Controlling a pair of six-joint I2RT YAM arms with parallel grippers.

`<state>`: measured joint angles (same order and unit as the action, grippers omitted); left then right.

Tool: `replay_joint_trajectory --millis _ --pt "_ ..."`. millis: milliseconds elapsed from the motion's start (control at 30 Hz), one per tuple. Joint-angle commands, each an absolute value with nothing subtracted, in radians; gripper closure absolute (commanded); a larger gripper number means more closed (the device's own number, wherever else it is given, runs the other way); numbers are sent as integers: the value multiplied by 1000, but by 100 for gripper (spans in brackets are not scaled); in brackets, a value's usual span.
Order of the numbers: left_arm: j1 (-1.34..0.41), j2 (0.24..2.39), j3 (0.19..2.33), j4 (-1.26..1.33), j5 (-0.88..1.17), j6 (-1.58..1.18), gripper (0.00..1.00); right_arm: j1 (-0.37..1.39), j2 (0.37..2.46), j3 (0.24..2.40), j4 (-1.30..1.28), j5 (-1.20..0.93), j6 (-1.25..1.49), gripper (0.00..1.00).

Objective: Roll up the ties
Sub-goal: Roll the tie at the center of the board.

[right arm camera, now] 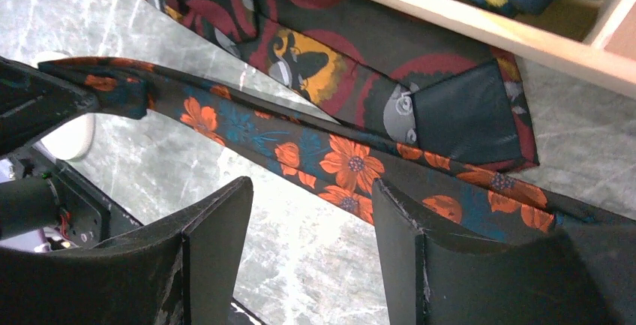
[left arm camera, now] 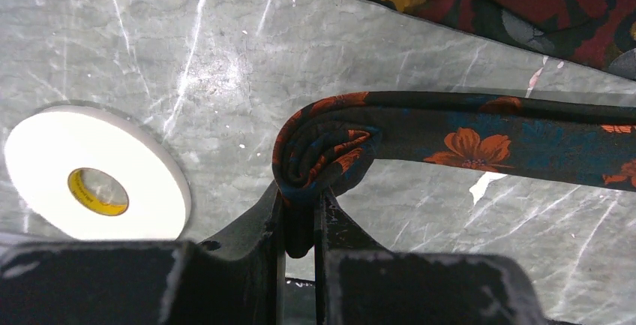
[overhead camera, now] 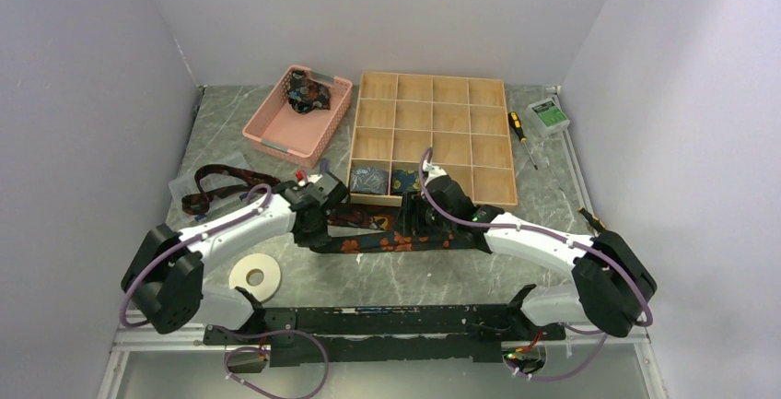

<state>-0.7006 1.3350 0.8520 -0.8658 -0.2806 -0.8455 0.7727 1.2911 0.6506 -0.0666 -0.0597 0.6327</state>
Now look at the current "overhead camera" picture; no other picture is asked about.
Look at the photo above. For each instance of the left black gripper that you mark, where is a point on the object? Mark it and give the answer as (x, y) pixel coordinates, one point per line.
(318, 239)

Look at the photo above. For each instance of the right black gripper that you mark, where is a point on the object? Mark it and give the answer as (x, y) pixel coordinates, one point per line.
(413, 203)

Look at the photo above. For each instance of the orange floral dark tie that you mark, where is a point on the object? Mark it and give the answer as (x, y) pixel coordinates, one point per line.
(396, 242)

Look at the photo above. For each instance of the red patterned dark tie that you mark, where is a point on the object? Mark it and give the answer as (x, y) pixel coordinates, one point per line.
(213, 185)

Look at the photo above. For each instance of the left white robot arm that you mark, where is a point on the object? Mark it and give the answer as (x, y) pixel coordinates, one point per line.
(164, 284)

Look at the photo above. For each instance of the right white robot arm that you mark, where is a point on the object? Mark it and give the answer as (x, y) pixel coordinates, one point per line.
(608, 287)

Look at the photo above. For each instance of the white tape roll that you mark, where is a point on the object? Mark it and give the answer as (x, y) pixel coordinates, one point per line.
(259, 274)

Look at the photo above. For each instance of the rolled blue yellow tie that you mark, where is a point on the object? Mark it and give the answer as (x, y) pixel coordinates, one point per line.
(403, 181)

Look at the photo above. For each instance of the rolled grey-blue tie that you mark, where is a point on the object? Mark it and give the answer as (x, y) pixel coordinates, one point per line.
(369, 180)

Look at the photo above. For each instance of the pink plastic basket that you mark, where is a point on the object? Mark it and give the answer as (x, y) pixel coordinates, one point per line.
(277, 129)

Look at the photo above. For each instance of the wooden compartment tray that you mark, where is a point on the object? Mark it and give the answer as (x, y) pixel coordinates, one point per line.
(463, 120)

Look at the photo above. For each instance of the crumpled floral tie in basket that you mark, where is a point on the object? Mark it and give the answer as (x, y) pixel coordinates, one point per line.
(305, 95)

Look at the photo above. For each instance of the green white small box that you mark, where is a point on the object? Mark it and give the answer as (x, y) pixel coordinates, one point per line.
(547, 117)

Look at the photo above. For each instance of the small yellow black screwdriver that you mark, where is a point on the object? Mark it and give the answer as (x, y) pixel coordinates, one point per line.
(594, 222)

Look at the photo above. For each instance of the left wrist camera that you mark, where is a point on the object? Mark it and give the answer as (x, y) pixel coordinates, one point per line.
(303, 177)

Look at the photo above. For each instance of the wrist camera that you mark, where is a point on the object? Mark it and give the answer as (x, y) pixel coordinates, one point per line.
(303, 177)
(431, 171)

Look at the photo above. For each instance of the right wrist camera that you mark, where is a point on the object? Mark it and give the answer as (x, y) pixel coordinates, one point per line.
(431, 171)

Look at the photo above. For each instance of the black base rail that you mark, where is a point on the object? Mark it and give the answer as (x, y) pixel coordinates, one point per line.
(477, 332)

